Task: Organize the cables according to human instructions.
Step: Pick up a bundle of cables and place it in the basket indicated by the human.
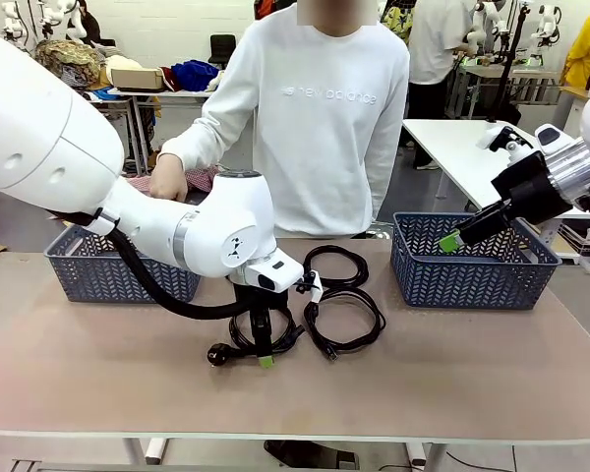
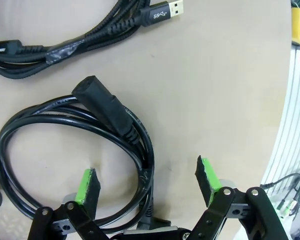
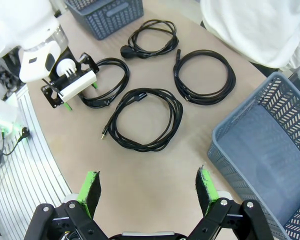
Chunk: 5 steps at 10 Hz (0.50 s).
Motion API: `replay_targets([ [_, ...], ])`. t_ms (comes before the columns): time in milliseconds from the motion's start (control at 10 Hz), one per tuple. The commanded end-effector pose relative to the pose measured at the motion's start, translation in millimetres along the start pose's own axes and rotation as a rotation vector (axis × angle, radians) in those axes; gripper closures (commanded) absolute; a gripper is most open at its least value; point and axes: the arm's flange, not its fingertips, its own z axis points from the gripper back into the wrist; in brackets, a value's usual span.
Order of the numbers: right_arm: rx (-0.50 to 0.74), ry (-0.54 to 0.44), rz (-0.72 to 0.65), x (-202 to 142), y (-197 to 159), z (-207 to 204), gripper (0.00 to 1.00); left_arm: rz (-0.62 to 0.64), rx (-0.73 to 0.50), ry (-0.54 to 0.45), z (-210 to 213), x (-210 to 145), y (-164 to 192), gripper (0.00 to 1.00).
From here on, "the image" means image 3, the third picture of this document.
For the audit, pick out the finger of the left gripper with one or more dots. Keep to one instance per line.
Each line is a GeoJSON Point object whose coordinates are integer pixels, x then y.
{"type": "Point", "coordinates": [90, 62]}
{"type": "Point", "coordinates": [50, 95]}

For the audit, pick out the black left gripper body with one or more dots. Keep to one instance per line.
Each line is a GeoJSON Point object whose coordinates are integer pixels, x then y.
{"type": "Point", "coordinates": [62, 80]}

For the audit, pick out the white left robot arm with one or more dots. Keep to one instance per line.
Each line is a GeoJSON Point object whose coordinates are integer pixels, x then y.
{"type": "Point", "coordinates": [20, 22]}

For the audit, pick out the white round left wrist adapter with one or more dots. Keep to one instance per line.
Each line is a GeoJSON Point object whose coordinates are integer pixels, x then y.
{"type": "Point", "coordinates": [65, 66]}

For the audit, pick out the slotted aluminium base plate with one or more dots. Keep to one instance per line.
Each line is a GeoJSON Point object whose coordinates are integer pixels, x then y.
{"type": "Point", "coordinates": [27, 175]}

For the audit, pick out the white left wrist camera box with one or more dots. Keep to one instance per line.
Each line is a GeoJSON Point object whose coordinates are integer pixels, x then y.
{"type": "Point", "coordinates": [77, 86]}

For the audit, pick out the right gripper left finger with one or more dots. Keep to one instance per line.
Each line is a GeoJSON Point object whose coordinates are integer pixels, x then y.
{"type": "Point", "coordinates": [92, 190]}

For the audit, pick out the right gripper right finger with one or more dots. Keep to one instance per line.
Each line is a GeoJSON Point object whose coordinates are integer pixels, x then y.
{"type": "Point", "coordinates": [202, 190]}

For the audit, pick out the blue-grey perforated plastic basket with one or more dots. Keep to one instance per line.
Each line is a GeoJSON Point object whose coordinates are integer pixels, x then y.
{"type": "Point", "coordinates": [107, 20]}
{"type": "Point", "coordinates": [265, 150]}

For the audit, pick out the person in white sweater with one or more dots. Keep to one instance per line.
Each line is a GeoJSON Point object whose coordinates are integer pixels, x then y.
{"type": "Point", "coordinates": [252, 25]}

